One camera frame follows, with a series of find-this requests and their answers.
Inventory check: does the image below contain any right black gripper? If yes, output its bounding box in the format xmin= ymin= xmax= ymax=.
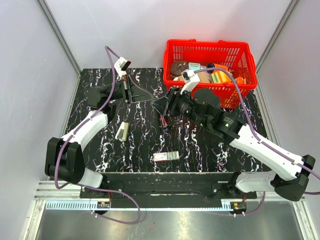
xmin=150 ymin=85 xmax=209 ymax=128

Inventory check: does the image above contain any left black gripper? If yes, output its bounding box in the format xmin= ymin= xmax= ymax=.
xmin=103 ymin=74 xmax=155 ymax=104

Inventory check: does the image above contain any beige stapler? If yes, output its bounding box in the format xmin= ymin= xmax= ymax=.
xmin=115 ymin=122 xmax=129 ymax=142

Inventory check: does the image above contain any red white staples box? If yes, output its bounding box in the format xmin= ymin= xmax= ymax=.
xmin=153 ymin=151 xmax=180 ymax=162

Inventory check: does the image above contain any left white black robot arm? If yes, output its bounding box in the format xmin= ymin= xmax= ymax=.
xmin=44 ymin=74 xmax=154 ymax=198

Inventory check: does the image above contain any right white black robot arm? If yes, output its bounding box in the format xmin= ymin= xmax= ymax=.
xmin=151 ymin=87 xmax=316 ymax=202

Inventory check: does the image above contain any brown round bun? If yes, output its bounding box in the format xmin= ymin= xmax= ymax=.
xmin=170 ymin=60 xmax=189 ymax=77

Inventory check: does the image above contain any black marble pattern mat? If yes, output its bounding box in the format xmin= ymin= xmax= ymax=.
xmin=65 ymin=68 xmax=270 ymax=173

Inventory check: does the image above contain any brown cardboard box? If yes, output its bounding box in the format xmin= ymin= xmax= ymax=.
xmin=173 ymin=71 xmax=212 ymax=84

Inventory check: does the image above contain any teal white small box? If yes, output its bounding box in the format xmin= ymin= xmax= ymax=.
xmin=188 ymin=62 xmax=201 ymax=71

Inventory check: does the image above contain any orange bottle blue cap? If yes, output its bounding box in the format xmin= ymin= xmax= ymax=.
xmin=206 ymin=63 xmax=229 ymax=74

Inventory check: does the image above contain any yellow green striped box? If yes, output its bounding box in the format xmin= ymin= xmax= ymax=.
xmin=211 ymin=70 xmax=232 ymax=84

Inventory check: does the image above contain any orange packet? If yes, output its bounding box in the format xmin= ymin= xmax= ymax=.
xmin=233 ymin=76 xmax=247 ymax=85

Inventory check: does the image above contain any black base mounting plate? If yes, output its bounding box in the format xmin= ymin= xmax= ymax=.
xmin=79 ymin=171 xmax=258 ymax=209

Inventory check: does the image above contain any red plastic basket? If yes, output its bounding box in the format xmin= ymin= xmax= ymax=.
xmin=163 ymin=39 xmax=258 ymax=98

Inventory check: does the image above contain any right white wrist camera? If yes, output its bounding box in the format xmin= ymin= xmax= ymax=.
xmin=180 ymin=69 xmax=200 ymax=95

